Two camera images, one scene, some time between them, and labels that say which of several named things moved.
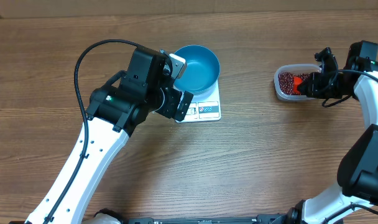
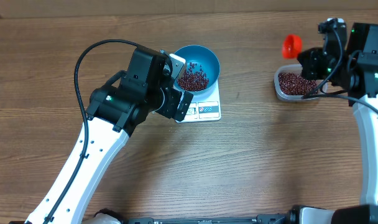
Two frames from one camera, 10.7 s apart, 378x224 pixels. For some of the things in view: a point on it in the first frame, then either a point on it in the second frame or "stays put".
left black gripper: [183, 106] stays put
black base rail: [260, 220] stays put
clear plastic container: [283, 79] stays put
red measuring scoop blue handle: [296, 81] to [291, 46]
